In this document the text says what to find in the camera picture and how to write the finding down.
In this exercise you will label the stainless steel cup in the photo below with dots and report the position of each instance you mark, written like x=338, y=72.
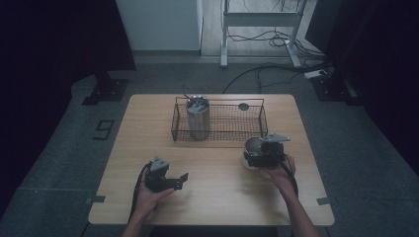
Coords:
x=198, y=121

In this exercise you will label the white power strip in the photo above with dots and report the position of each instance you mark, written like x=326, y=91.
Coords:
x=314, y=73

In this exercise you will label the black stand base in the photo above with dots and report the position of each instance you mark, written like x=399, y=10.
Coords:
x=332, y=89
x=107, y=90

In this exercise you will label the person's left hand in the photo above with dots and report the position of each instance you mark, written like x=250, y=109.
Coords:
x=150, y=199

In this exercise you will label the metal utensil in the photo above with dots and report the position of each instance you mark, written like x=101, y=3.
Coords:
x=191, y=99

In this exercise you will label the white desk frame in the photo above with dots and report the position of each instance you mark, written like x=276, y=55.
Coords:
x=260, y=19

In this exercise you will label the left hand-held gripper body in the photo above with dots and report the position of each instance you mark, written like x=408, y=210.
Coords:
x=157, y=176

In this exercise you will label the black round disc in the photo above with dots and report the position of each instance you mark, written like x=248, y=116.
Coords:
x=243, y=106

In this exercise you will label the grey tape mark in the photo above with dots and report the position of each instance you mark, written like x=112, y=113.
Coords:
x=323, y=200

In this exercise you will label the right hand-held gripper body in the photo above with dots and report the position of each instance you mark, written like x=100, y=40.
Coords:
x=273, y=149

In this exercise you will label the person's right hand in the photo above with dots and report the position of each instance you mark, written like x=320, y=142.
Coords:
x=279, y=174

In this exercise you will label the dark curtain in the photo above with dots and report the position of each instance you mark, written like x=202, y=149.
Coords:
x=49, y=49
x=378, y=49

